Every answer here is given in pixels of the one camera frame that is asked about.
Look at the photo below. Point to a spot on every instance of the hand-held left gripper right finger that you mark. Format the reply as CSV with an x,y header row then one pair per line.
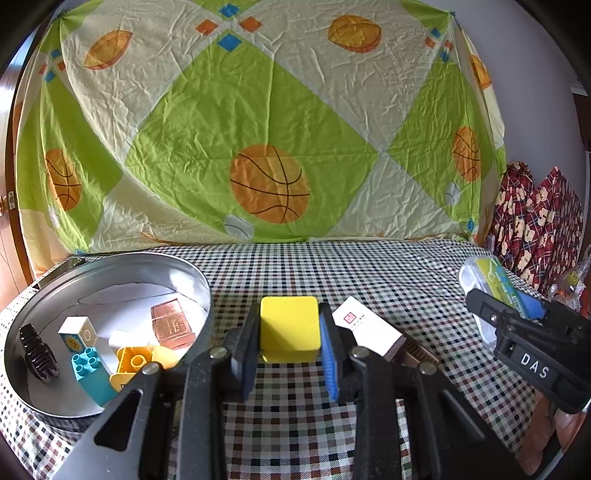
x,y
330,364

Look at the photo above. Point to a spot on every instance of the lemon yellow block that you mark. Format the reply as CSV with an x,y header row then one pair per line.
x,y
288,327

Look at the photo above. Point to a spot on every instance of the clear floss pick box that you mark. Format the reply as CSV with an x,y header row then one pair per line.
x,y
489,277

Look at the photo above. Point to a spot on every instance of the brown comb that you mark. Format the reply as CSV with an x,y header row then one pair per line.
x,y
418,355

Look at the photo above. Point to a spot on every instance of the checkered bed sheet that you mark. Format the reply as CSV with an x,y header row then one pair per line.
x,y
369,272

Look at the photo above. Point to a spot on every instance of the white sun print toy block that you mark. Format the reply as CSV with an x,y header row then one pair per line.
x,y
81,327

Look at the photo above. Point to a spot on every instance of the teal toy brick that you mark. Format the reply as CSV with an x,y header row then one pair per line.
x,y
90,374

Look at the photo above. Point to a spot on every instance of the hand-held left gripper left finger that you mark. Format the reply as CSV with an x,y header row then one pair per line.
x,y
247,364

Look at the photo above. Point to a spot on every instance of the basketball print sheet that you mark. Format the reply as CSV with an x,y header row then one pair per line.
x,y
295,92

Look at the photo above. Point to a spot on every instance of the small yellow toy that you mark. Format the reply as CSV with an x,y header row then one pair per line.
x,y
572,277

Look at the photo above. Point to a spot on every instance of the golden yellow toy brick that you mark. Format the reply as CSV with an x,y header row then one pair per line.
x,y
136,360

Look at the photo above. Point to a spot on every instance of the person's right hand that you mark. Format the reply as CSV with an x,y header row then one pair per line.
x,y
545,434

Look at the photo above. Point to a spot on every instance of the black hair claw clip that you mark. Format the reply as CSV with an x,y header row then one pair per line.
x,y
39,355

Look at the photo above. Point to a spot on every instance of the round metal cookie tin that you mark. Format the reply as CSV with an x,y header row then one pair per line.
x,y
138,274

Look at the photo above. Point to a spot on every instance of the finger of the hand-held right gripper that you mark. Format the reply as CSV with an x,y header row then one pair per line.
x,y
489,309
533,307

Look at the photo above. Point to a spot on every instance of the white cardboard box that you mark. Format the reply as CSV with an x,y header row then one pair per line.
x,y
369,327

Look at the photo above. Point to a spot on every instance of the wooden door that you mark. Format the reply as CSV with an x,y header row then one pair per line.
x,y
14,138

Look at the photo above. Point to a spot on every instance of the red plaid bear print cloth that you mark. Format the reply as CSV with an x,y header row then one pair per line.
x,y
531,221

